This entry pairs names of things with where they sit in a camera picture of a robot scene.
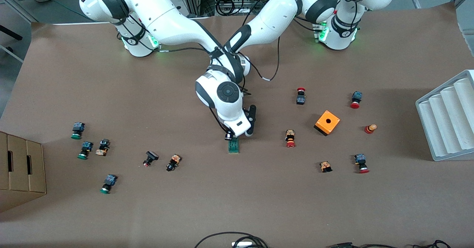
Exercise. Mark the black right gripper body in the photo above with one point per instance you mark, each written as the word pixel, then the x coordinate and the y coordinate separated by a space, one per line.
pixel 229 134

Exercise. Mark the green circuit board module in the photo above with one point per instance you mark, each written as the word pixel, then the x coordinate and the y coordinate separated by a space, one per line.
pixel 233 146

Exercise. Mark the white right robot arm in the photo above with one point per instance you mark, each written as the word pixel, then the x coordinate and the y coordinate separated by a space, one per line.
pixel 174 18

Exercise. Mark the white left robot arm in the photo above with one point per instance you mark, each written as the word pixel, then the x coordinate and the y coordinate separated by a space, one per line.
pixel 274 14

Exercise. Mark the red button orange block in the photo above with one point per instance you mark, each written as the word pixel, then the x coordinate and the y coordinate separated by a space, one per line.
pixel 290 135

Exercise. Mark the black button orange block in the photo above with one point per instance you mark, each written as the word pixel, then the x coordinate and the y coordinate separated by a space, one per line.
pixel 174 161

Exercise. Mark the red button black block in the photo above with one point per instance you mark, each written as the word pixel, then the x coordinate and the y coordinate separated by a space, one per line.
pixel 300 100

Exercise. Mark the black square pushbutton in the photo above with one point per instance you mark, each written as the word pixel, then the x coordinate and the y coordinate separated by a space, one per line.
pixel 152 155

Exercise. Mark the small orange black contact block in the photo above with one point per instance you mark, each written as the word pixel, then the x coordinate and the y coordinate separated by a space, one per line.
pixel 325 166

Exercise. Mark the white plug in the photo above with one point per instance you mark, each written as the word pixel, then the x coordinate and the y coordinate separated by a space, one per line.
pixel 242 244

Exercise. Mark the green pushbutton blue block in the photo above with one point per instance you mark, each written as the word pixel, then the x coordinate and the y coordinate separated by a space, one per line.
pixel 87 146
pixel 77 127
pixel 110 180

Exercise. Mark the red button blue block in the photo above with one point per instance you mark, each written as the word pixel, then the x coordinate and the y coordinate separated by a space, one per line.
pixel 360 160
pixel 357 96

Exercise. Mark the white panel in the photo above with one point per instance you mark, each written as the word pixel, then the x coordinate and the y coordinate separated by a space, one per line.
pixel 185 3

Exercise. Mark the red orange knob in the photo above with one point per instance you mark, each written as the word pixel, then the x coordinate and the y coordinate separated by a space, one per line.
pixel 369 129

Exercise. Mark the brown cardboard box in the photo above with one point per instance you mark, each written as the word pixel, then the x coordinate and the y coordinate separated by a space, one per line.
pixel 18 183

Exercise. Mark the white ribbed tray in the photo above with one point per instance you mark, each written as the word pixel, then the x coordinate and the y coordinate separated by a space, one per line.
pixel 448 129

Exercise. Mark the black metal bar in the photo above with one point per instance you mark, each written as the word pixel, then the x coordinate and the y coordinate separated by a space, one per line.
pixel 11 32

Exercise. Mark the orange button enclosure box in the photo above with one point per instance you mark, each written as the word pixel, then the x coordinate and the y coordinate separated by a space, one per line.
pixel 333 126

